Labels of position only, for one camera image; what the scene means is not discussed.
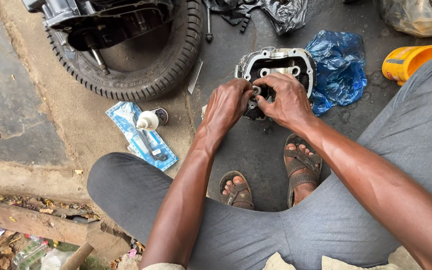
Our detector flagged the blue gasket packet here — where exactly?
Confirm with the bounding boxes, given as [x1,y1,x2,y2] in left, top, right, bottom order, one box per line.
[105,101,179,172]

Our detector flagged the small black toothed part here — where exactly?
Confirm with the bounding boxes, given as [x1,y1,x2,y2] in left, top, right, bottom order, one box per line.
[239,13,251,34]

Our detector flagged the person's right hand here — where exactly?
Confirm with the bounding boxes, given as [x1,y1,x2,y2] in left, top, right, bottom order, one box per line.
[253,72,317,131]

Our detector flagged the black rubber tyre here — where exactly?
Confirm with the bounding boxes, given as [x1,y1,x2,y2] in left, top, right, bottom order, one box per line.
[43,0,205,102]

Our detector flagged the yellow plastic container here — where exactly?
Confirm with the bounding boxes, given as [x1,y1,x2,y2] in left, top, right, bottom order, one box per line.
[382,45,432,86]

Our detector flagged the black plastic bag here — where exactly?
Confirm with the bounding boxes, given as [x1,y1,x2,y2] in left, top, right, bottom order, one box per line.
[202,0,309,36]

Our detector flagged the clear plastic bag with parts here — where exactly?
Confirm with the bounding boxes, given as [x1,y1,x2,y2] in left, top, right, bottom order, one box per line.
[380,0,432,38]

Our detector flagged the grey metal engine cylinder head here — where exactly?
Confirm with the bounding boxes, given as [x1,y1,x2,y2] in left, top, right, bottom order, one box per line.
[234,47,317,121]

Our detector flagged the silver engine crankcase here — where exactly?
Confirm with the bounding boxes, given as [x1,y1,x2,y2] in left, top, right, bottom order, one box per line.
[22,0,176,76]

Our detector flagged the white sealant tube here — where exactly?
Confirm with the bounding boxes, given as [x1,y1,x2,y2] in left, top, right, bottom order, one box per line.
[136,107,169,132]

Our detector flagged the wooden plank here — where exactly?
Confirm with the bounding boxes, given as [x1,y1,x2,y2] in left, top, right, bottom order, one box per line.
[0,203,131,259]

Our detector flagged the clear plastic wrapper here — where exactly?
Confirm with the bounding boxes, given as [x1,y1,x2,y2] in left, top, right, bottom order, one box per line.
[13,235,52,270]

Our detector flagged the brown right sandal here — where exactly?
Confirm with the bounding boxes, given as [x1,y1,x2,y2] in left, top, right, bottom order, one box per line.
[283,133,323,209]

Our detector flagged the brown left sandal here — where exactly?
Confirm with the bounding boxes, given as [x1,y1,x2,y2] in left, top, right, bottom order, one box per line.
[218,170,255,211]

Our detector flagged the long metal bolt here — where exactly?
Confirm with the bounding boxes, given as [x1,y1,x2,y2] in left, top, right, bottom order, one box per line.
[205,7,214,43]

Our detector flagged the grey trousers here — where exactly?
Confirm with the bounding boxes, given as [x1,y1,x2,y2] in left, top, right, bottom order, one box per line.
[87,49,432,270]

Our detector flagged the wooden handle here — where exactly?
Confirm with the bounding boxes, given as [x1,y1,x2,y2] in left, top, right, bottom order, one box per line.
[59,242,95,270]

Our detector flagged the person's left hand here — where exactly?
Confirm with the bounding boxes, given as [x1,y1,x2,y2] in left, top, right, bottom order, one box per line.
[202,78,255,136]

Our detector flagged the brown sandal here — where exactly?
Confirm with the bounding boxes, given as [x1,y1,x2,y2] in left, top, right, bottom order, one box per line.
[283,133,323,209]
[218,170,255,211]

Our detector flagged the blue plastic bag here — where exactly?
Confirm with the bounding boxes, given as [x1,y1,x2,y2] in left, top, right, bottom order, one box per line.
[304,30,368,116]

